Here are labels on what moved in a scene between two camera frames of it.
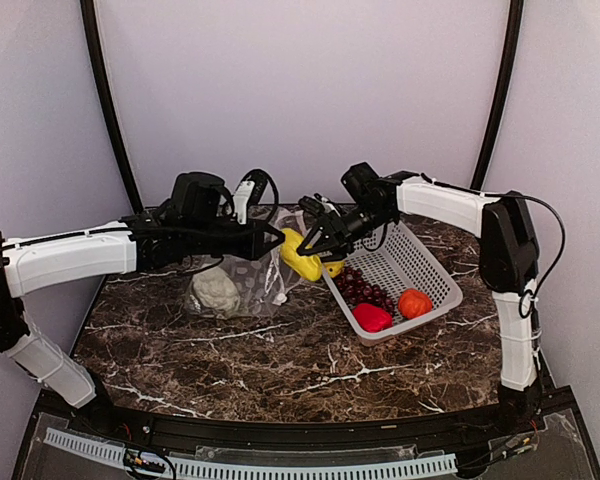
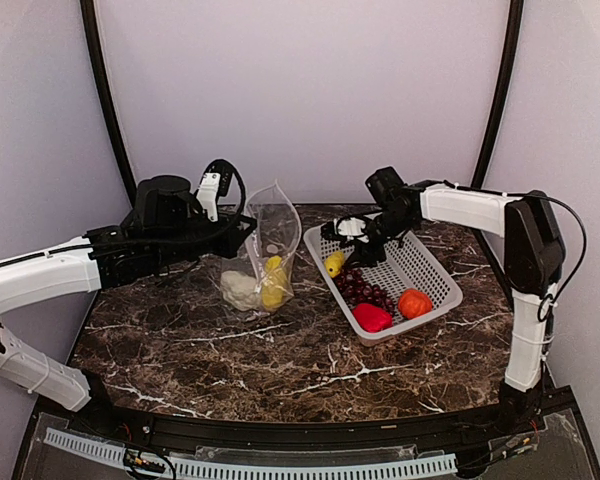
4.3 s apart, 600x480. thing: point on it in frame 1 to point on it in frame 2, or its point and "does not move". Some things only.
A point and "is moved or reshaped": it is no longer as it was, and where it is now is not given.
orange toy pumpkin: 414,303 does not move
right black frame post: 516,16 does not move
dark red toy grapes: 350,282 does not move
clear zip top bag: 240,287 is moved or reshaped
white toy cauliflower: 216,290 to 239,290
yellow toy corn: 333,267 does not move
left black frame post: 94,49 does not move
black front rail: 317,436 does not move
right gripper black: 337,236 to 367,254
